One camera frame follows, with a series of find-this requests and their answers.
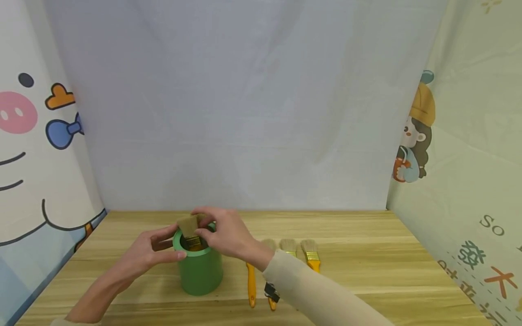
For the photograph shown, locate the person's right hand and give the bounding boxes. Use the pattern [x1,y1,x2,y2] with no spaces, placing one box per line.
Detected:
[191,206,275,272]

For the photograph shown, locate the person's left hand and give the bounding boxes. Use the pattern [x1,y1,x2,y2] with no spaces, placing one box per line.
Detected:
[121,225,188,284]

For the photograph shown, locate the orange handled paint brush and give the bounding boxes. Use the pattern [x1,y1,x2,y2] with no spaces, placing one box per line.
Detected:
[177,214,207,251]
[261,239,278,312]
[246,262,257,309]
[300,240,322,273]
[279,239,298,258]

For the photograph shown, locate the green cylindrical cup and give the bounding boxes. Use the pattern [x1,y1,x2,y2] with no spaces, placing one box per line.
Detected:
[172,222,224,297]

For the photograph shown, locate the person's right forearm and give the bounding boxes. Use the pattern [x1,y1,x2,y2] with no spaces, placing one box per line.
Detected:
[261,249,394,326]

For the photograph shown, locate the person's left forearm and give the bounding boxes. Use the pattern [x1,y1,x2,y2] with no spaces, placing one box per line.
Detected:
[51,271,134,326]

